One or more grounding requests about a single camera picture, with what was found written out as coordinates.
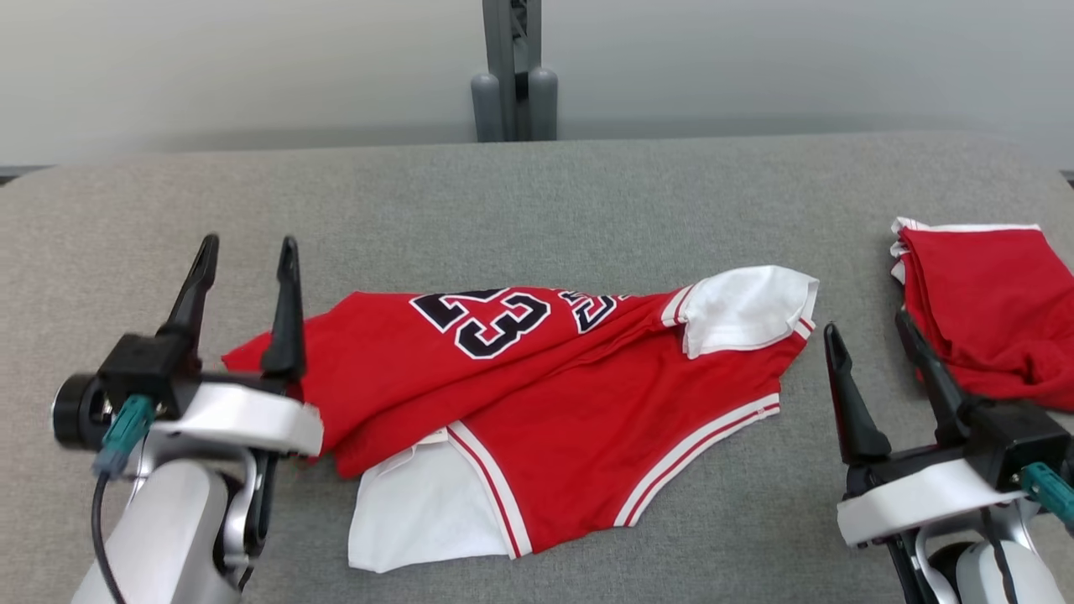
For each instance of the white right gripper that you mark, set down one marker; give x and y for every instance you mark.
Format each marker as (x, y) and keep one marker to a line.
(919, 502)

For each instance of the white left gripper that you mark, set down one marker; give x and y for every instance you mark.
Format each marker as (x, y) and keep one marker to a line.
(243, 415)

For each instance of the red shorts white waistband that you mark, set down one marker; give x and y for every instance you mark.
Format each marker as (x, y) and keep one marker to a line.
(990, 310)

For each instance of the red basketball jersey number 23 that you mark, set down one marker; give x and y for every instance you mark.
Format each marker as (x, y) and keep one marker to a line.
(570, 419)

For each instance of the white grey robot right arm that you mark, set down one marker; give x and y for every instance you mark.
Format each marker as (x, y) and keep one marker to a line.
(1007, 575)

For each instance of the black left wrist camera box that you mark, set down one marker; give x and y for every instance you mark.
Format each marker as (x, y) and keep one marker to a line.
(147, 369)

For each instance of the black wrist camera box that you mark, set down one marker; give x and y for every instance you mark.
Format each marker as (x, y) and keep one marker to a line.
(147, 369)
(1015, 440)

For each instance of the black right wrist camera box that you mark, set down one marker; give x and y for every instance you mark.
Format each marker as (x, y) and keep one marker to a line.
(1015, 440)

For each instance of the grey partition post round feet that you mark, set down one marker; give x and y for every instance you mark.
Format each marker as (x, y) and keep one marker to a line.
(513, 84)

